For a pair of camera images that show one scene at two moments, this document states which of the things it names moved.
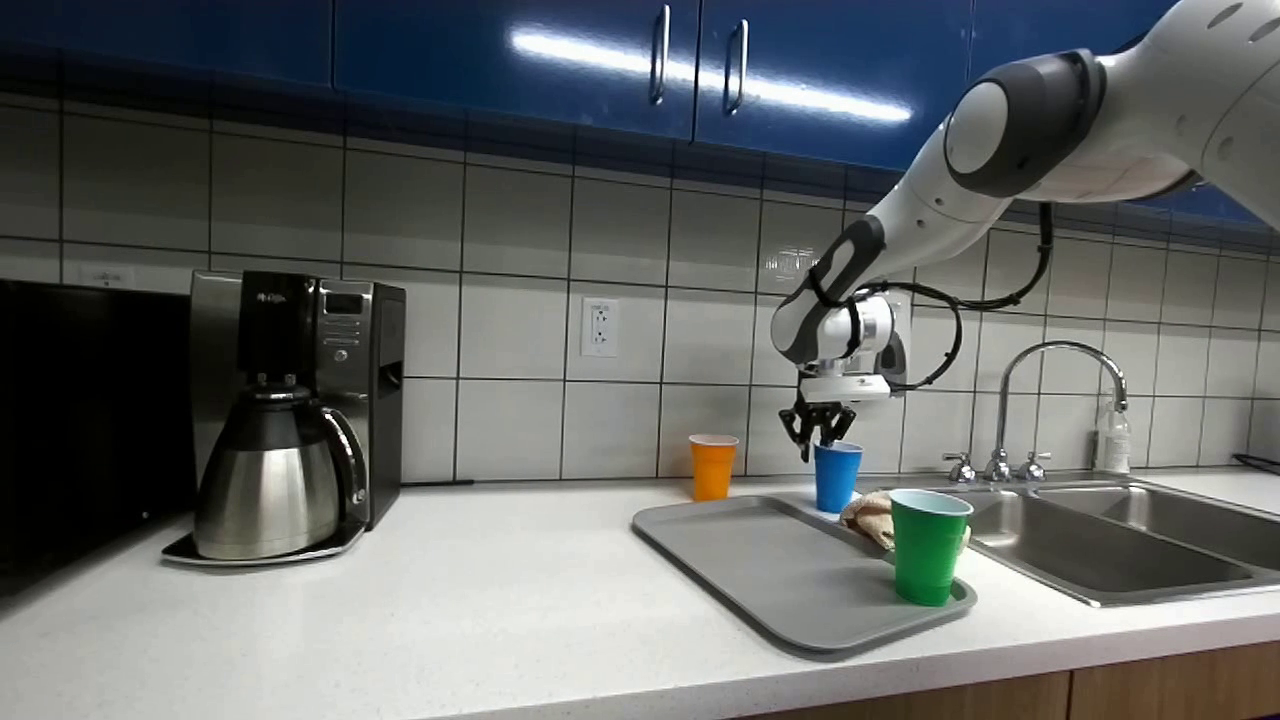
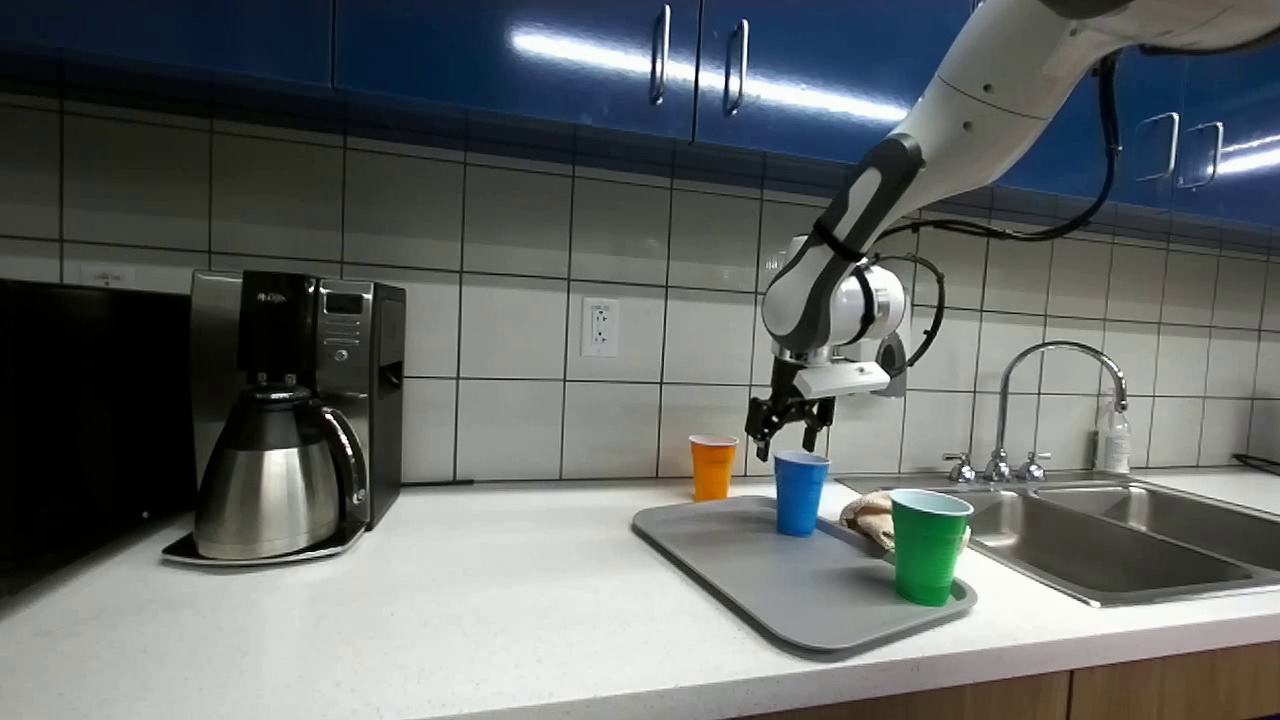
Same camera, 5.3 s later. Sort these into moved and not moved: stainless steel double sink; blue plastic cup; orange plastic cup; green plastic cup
Moved: blue plastic cup
Not moved: stainless steel double sink; green plastic cup; orange plastic cup
